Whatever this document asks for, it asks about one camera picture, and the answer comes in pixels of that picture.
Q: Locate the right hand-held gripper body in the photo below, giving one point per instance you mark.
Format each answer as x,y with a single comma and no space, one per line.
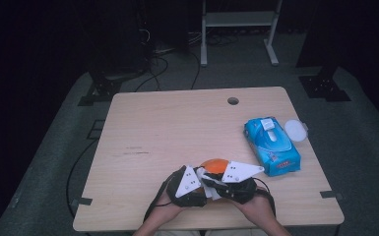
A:
239,172

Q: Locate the dark floor outlet plate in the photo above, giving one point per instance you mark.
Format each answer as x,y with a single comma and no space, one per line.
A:
95,129

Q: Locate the white wet wipe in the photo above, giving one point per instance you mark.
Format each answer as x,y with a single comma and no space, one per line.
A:
215,194

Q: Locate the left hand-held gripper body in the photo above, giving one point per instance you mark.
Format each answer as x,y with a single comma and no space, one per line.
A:
187,183

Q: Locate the person's right hand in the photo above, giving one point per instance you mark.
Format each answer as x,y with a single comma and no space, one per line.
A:
256,206

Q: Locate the black stand base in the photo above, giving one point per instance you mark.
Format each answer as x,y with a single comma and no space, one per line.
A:
325,87
101,88

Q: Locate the grey tape piece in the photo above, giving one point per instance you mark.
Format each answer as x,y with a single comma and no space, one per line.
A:
331,194
305,126
82,201

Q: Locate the blue wet wipes pack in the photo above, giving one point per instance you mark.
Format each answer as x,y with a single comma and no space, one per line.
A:
272,147

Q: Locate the white metal desk frame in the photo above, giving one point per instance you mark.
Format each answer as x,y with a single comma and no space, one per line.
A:
239,19

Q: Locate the orange fruit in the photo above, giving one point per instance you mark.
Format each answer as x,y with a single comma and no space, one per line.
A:
215,165

